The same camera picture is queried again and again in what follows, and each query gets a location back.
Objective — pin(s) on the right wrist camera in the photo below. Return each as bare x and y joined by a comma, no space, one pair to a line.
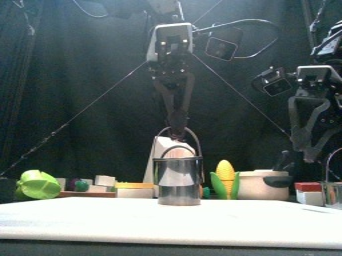
276,85

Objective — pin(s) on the purple toy ball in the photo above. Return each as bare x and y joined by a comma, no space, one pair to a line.
71,184

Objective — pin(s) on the green toy ball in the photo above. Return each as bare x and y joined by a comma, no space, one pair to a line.
82,186

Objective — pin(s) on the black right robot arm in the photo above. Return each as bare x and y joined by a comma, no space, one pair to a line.
328,36

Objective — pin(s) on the white board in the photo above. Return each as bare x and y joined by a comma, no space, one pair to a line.
169,223

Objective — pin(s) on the yellow toy corn cob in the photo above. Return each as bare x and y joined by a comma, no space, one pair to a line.
225,176

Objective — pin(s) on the pink egg-shaped object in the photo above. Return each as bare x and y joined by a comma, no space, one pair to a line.
180,153

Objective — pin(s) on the brown wooden tray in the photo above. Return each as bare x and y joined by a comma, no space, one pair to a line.
85,194

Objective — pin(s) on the red and white block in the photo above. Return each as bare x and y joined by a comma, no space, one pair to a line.
308,193

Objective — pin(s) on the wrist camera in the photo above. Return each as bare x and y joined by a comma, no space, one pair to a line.
222,45
276,85

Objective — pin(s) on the yellow and white block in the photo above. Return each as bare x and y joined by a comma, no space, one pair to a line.
134,190

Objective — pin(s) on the white knife block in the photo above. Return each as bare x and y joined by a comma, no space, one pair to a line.
154,150

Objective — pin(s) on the green toy cabbage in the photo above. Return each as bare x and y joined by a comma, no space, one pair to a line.
38,186

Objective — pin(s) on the white toy cube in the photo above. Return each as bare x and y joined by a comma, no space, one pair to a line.
105,181

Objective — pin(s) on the black utensil in pot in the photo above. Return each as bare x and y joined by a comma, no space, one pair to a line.
284,161

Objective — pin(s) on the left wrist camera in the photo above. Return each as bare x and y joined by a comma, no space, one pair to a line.
222,45

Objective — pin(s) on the white toy pot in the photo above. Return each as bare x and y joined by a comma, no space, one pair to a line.
256,188

